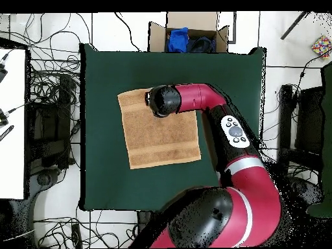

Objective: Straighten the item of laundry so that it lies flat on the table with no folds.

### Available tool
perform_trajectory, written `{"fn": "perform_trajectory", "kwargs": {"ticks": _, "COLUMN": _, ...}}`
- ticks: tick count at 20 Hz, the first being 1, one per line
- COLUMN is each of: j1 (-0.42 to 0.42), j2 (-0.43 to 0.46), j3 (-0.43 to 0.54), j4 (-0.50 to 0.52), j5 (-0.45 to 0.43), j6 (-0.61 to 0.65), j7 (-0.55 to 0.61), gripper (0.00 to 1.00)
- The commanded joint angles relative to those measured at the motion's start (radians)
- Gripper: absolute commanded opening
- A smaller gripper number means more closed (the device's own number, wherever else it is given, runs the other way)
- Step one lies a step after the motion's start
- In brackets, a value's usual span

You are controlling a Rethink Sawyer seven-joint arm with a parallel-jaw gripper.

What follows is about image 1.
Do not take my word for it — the orange terry towel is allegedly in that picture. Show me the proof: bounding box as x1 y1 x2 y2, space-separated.
117 88 202 170

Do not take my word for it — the dark green table cloth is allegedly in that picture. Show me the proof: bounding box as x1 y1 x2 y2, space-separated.
78 43 267 211

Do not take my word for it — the black stand frame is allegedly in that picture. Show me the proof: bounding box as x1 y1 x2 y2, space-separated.
27 74 77 171
277 84 325 177

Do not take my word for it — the black power strip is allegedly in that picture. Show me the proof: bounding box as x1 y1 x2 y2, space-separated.
71 222 83 248

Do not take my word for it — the dark navy cloth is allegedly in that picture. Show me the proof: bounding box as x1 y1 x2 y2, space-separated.
187 35 217 53

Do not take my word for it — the blue cloth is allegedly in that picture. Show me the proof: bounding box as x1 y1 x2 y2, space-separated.
167 27 189 53

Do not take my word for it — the thin black bar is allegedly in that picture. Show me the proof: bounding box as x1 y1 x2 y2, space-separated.
279 11 309 40

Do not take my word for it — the colourful dotted item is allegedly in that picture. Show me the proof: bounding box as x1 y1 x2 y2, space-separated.
311 34 332 60

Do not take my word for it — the white table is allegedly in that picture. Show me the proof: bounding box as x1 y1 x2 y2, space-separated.
0 47 28 200

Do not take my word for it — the black cable tangle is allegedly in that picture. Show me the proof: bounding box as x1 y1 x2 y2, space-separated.
260 51 332 182
33 204 138 248
0 12 90 167

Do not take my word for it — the black ribbed strap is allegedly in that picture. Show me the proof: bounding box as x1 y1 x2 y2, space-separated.
0 124 15 142

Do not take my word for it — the brown cardboard box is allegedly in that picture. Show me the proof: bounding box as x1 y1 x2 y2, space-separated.
148 11 230 53

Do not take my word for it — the grey stand base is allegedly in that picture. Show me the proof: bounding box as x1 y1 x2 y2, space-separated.
28 168 65 200
287 176 325 206

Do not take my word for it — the black device with cable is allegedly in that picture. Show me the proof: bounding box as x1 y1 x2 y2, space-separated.
0 102 32 128

